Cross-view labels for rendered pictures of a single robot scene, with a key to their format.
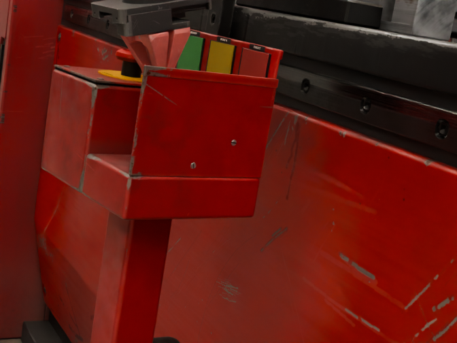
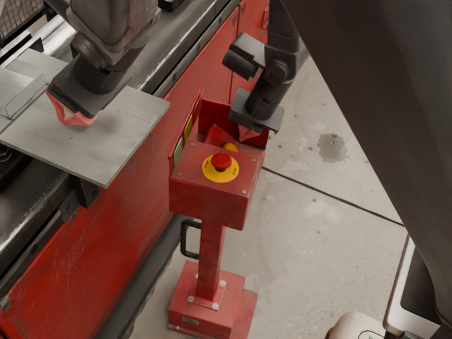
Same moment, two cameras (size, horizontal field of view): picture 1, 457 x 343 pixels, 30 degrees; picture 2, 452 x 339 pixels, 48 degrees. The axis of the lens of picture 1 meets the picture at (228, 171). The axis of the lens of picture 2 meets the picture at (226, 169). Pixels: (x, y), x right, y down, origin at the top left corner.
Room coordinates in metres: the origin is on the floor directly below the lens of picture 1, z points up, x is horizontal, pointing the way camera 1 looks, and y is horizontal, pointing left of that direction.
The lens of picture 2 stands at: (1.36, 0.58, 1.54)
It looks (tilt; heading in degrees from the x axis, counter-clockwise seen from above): 51 degrees down; 227
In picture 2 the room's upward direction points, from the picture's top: 7 degrees clockwise
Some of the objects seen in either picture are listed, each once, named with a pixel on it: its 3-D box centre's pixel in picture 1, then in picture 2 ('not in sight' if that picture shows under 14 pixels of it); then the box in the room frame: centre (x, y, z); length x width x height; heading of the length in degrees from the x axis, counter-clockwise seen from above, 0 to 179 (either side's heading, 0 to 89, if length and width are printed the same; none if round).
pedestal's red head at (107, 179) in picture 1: (155, 112); (220, 159); (0.91, 0.09, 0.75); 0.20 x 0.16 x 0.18; 37
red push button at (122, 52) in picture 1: (132, 66); (220, 164); (0.94, 0.12, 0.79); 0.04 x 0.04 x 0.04
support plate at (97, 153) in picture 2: not in sight; (63, 111); (1.19, 0.04, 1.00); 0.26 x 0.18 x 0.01; 118
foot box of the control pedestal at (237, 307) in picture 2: not in sight; (214, 303); (0.89, 0.11, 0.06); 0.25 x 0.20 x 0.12; 127
